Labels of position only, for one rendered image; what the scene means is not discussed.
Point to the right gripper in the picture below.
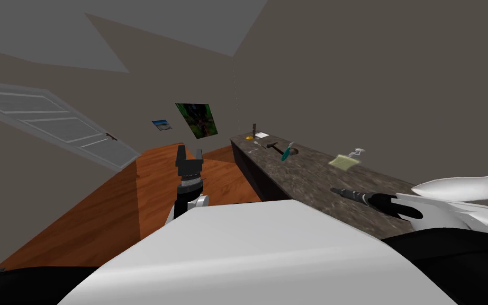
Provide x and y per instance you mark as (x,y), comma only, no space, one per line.
(375,199)

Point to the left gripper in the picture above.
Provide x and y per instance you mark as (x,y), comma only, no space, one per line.
(189,167)

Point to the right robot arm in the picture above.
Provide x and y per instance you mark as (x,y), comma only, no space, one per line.
(460,212)

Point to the brown round bowl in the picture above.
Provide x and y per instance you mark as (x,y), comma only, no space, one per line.
(293,151)

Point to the teal screwdriver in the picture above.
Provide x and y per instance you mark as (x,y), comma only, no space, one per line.
(287,152)

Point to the white paper sheet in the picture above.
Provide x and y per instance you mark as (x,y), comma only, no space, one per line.
(261,135)

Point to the black hammer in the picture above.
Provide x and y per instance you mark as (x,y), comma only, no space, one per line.
(275,147)

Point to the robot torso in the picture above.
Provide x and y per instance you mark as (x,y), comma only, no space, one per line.
(252,258)

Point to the white panelled door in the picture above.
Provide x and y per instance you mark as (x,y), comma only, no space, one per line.
(53,123)

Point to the green wall picture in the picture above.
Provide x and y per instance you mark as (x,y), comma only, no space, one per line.
(197,120)

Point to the small blue wall picture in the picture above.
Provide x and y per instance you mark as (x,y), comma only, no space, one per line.
(162,124)

